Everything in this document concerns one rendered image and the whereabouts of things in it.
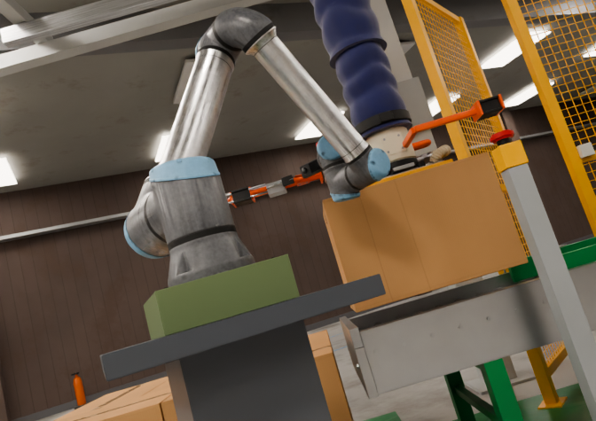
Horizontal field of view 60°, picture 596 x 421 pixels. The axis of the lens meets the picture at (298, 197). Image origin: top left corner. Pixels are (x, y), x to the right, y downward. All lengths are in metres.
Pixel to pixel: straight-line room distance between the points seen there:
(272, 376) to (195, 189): 0.40
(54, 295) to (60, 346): 0.88
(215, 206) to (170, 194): 0.09
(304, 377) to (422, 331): 0.70
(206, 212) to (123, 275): 9.25
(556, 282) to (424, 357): 0.44
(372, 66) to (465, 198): 0.61
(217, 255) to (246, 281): 0.09
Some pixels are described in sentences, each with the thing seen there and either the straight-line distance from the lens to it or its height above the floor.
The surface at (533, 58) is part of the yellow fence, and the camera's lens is 2.83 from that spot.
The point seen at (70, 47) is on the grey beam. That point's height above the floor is 3.11.
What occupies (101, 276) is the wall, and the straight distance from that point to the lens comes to 10.30.
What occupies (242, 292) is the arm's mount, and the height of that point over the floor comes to 0.79.
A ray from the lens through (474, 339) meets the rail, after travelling 1.72.
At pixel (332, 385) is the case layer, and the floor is 0.44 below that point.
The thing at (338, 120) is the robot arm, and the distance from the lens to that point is 1.52.
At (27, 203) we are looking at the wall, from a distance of 10.64.
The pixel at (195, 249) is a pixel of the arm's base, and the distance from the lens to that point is 1.07.
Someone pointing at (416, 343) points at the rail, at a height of 0.52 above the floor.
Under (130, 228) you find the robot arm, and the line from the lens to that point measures 1.31.
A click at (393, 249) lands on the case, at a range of 1.80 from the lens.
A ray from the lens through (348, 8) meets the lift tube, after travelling 2.14.
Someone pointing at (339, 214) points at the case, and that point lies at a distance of 1.80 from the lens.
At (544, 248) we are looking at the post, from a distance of 1.60.
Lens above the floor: 0.75
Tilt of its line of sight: 10 degrees up
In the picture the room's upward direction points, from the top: 16 degrees counter-clockwise
